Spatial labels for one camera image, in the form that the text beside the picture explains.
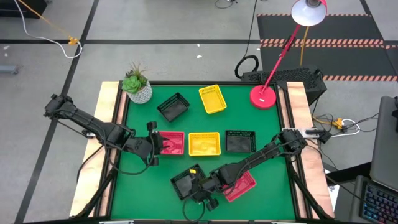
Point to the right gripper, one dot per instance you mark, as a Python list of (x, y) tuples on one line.
[(203, 188)]

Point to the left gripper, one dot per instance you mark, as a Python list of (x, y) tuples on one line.
[(155, 144)]

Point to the black plastic basket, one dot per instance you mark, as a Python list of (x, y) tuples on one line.
[(172, 107), (240, 142), (182, 184)]

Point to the red plastic basket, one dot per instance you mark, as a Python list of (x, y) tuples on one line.
[(176, 143), (245, 186)]

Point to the yellow plastic basket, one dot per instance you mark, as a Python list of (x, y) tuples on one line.
[(204, 144), (212, 99)]

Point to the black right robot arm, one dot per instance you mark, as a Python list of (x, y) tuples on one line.
[(258, 158)]

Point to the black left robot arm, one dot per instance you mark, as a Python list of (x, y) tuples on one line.
[(90, 124)]

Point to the green table mat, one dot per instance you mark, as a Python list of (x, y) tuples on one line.
[(192, 124)]

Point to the succulent in white pot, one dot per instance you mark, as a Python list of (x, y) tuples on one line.
[(136, 87)]

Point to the light wooden side board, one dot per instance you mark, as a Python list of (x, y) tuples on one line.
[(107, 96), (298, 102)]

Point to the red desk lamp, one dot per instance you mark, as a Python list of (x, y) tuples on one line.
[(263, 98)]

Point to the yellow power plug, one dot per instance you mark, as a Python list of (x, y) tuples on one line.
[(339, 123)]

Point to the backlit black keyboard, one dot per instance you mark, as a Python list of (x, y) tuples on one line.
[(379, 205)]

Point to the black floor box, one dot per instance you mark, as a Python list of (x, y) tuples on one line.
[(34, 7)]

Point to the grey laptop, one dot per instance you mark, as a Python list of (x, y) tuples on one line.
[(385, 149)]

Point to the black hazard-striped floor mat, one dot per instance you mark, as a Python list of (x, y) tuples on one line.
[(342, 28)]

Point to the black table frame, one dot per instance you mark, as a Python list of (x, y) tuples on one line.
[(186, 82)]

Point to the grey floor bracket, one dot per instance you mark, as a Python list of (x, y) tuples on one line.
[(7, 69)]

